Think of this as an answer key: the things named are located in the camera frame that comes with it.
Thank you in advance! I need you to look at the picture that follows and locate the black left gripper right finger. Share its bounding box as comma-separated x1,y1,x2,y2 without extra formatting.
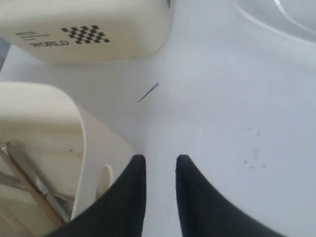
176,155,279,237

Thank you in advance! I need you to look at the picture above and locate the cream bin with triangle mark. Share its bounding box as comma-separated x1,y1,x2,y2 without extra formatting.
0,82,136,237

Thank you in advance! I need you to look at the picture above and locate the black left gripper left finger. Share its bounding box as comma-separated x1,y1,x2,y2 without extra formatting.
48,155,146,237

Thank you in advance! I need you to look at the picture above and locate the white square plate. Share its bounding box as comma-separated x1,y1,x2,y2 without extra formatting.
235,0,316,45

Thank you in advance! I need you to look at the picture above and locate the wooden chopstick diagonal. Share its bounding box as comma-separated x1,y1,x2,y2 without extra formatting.
0,148,65,227

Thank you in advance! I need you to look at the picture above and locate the steel fork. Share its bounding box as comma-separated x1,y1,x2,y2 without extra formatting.
0,171,27,191

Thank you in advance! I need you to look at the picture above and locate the small dark needle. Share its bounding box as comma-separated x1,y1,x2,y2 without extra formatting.
137,82,159,102

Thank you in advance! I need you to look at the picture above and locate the cream bin with square mark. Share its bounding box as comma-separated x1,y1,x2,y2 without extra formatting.
0,0,174,64

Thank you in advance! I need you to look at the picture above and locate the steel table knife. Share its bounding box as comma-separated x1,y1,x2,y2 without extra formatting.
4,142,70,224

